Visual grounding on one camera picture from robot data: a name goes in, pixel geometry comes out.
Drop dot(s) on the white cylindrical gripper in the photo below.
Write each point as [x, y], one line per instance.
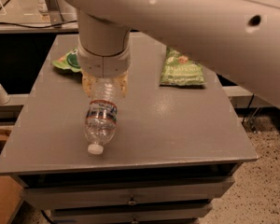
[103, 63]

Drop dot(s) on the clear plastic water bottle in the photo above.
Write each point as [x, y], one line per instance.
[101, 118]

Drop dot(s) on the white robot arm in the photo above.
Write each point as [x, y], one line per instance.
[238, 39]

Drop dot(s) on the green dang snack bag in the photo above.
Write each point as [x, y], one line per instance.
[68, 62]

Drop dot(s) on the green jalapeno chip bag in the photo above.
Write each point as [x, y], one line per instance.
[180, 70]

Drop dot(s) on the white vertical pipe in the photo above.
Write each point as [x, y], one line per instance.
[67, 12]

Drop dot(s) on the grey drawer cabinet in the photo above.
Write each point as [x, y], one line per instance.
[163, 133]

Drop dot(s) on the upper grey drawer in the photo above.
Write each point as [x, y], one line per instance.
[161, 191]

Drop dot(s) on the grey drawer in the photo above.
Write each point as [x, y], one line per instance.
[161, 191]
[137, 214]

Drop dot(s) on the brown cardboard box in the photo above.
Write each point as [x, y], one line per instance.
[10, 200]

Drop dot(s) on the lower grey drawer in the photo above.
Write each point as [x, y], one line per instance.
[137, 214]

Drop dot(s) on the grey metal bracket left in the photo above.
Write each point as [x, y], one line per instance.
[54, 12]

